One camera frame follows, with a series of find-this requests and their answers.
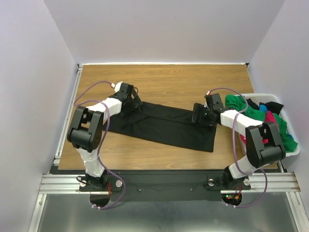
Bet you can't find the black t shirt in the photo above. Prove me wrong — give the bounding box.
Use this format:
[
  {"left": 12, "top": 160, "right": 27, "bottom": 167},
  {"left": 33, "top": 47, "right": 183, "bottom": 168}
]
[
  {"left": 247, "top": 99, "right": 284, "bottom": 115},
  {"left": 108, "top": 102, "right": 216, "bottom": 152}
]

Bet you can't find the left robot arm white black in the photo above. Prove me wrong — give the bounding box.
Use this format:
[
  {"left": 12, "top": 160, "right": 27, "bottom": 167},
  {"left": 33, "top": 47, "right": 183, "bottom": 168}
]
[{"left": 67, "top": 82, "right": 142, "bottom": 190}]

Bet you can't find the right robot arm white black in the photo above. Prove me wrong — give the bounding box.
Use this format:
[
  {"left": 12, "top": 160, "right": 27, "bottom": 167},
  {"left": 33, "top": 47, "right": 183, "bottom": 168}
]
[{"left": 191, "top": 92, "right": 286, "bottom": 189}]

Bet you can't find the green t shirt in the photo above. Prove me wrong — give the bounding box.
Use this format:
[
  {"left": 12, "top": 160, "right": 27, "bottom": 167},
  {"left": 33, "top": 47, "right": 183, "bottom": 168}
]
[{"left": 225, "top": 95, "right": 298, "bottom": 153}]

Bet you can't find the blue t shirt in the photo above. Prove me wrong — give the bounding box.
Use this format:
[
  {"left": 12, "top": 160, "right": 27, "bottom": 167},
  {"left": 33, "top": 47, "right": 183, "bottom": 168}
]
[{"left": 259, "top": 104, "right": 268, "bottom": 113}]

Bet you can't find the white laundry basket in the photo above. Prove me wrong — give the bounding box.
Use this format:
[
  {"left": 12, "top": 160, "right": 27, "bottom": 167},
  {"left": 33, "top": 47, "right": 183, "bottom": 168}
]
[{"left": 244, "top": 93, "right": 307, "bottom": 157}]

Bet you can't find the pink t shirt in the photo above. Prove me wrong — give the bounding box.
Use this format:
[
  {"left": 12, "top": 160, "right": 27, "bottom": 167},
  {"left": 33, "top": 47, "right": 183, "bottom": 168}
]
[{"left": 240, "top": 111, "right": 279, "bottom": 144}]

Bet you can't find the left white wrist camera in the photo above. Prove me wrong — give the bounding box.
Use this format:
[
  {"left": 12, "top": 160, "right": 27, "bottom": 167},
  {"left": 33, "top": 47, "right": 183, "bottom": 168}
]
[{"left": 111, "top": 81, "right": 123, "bottom": 92}]

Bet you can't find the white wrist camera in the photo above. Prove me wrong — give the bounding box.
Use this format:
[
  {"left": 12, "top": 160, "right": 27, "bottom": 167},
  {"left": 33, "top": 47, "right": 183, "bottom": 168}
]
[
  {"left": 204, "top": 91, "right": 211, "bottom": 108},
  {"left": 111, "top": 81, "right": 123, "bottom": 92}
]

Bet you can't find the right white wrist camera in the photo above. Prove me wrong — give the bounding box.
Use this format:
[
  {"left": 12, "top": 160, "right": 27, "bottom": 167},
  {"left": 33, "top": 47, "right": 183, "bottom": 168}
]
[{"left": 204, "top": 91, "right": 211, "bottom": 108}]

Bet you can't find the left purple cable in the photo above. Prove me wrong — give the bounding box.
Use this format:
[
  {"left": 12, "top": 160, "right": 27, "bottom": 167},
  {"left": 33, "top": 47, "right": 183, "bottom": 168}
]
[{"left": 73, "top": 81, "right": 126, "bottom": 210}]

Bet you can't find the purple cable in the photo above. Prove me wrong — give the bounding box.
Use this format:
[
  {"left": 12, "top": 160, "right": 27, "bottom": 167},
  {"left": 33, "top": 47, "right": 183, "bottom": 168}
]
[
  {"left": 209, "top": 87, "right": 267, "bottom": 209},
  {"left": 73, "top": 81, "right": 126, "bottom": 210}
]

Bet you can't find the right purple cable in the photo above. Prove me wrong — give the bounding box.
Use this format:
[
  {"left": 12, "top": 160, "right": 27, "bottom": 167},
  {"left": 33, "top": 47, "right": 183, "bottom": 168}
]
[{"left": 209, "top": 87, "right": 267, "bottom": 209}]

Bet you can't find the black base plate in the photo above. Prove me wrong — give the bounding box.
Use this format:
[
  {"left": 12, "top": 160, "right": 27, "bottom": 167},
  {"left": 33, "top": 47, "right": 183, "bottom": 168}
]
[{"left": 79, "top": 170, "right": 251, "bottom": 202}]

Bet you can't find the aluminium frame rail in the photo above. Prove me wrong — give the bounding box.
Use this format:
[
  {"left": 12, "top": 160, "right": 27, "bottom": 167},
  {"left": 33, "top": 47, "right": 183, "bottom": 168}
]
[{"left": 28, "top": 64, "right": 84, "bottom": 232}]

